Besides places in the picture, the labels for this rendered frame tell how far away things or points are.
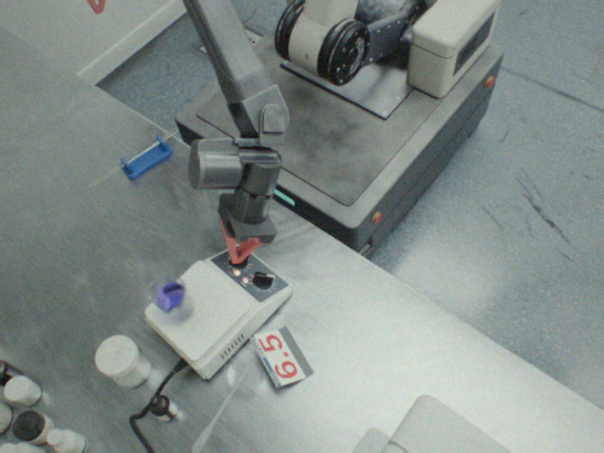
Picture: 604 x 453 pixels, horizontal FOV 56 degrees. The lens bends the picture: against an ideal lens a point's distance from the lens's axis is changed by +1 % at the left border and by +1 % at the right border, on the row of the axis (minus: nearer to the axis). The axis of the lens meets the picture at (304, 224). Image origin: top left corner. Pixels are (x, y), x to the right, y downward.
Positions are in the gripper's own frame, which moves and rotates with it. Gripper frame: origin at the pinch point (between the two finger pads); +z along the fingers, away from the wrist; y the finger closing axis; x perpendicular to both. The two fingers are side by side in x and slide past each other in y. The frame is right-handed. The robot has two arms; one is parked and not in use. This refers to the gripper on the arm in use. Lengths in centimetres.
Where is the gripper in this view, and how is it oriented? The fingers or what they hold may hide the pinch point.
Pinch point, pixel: (236, 257)
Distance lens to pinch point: 91.4
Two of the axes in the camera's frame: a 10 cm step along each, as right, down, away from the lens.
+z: -2.7, 7.7, 5.8
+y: 3.6, 6.4, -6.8
